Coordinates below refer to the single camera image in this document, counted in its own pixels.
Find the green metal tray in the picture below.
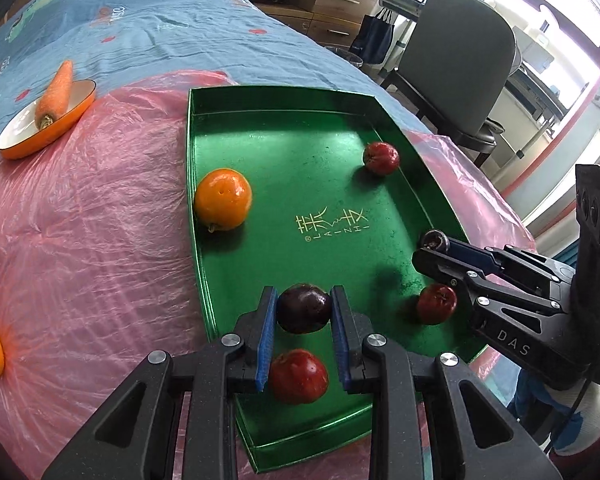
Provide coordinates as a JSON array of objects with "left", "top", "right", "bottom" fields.
[{"left": 186, "top": 85, "right": 501, "bottom": 475}]

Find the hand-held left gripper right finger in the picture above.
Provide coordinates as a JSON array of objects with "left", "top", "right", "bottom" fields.
[{"left": 330, "top": 285, "right": 563, "bottom": 480}]

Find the orange oval dish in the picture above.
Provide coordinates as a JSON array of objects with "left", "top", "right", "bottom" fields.
[{"left": 0, "top": 79, "right": 97, "bottom": 161}]

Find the carrot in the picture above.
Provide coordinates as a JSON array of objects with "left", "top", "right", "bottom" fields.
[{"left": 34, "top": 60, "right": 75, "bottom": 130}]

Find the grey office chair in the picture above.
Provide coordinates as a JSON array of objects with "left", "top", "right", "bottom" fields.
[{"left": 380, "top": 0, "right": 523, "bottom": 166}]

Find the red apple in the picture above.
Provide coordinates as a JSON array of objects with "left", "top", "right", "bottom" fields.
[
  {"left": 267, "top": 349, "right": 329, "bottom": 406},
  {"left": 416, "top": 283, "right": 458, "bottom": 326}
]

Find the red plum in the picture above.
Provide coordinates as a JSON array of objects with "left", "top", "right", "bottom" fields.
[{"left": 362, "top": 142, "right": 401, "bottom": 176}]

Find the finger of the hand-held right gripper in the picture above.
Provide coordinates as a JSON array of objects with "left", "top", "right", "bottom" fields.
[
  {"left": 445, "top": 239, "right": 577, "bottom": 292},
  {"left": 411, "top": 246, "right": 567, "bottom": 323}
]

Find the dark blue tote bag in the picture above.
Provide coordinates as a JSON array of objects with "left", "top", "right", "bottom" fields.
[{"left": 347, "top": 7, "right": 396, "bottom": 66}]

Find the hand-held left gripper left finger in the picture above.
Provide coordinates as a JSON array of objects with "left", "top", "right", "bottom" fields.
[{"left": 40, "top": 285, "right": 280, "bottom": 480}]

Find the pink plastic sheet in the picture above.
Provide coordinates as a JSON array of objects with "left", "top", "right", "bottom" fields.
[{"left": 0, "top": 70, "right": 538, "bottom": 480}]

